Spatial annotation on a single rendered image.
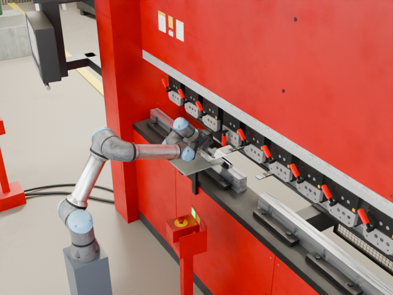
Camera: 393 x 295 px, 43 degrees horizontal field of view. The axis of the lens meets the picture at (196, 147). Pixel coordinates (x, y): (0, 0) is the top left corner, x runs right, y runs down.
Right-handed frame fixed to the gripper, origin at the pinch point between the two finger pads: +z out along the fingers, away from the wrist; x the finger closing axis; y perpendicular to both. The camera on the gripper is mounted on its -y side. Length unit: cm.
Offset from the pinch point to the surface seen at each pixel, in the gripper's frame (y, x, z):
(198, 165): -8.8, -4.3, -6.6
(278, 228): -8, -63, 7
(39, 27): -7, 104, -84
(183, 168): -15.4, -2.5, -12.2
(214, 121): 16.0, -2.4, -16.9
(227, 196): -12.1, -24.2, 7.1
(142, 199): -57, 77, 52
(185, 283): -66, -27, 24
